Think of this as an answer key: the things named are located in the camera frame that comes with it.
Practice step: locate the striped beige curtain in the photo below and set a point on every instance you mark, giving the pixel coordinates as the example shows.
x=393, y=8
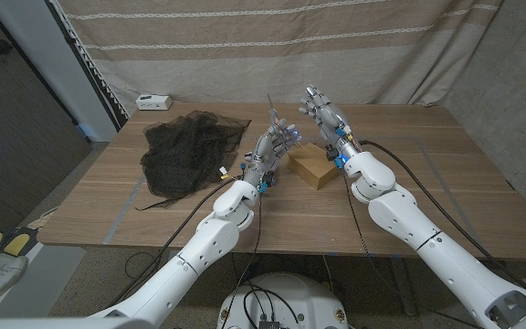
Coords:
x=199, y=55

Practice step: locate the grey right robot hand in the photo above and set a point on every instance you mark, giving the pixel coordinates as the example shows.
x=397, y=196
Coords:
x=331, y=116

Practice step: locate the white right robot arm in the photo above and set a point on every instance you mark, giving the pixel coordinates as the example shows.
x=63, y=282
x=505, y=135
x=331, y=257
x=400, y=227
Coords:
x=445, y=256

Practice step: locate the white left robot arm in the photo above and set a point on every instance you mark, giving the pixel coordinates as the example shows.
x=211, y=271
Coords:
x=203, y=247

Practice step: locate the grey table leg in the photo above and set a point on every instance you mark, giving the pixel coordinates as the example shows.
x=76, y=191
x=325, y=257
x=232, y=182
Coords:
x=402, y=288

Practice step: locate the black mesh netting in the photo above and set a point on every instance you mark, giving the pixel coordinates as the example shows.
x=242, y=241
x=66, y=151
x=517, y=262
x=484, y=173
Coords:
x=185, y=146

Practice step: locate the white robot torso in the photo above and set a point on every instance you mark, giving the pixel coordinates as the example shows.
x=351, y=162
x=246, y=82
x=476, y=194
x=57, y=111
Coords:
x=286, y=297

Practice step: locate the brown paper bag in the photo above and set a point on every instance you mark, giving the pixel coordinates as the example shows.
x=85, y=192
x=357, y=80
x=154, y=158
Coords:
x=313, y=166

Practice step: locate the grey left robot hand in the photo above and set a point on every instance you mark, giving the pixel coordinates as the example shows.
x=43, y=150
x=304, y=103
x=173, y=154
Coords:
x=265, y=153

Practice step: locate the black curtain frame bar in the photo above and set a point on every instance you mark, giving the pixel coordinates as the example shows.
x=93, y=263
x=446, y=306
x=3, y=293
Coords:
x=85, y=64

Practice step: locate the white power strip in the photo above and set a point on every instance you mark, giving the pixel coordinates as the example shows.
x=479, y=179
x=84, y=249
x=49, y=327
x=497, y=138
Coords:
x=153, y=102

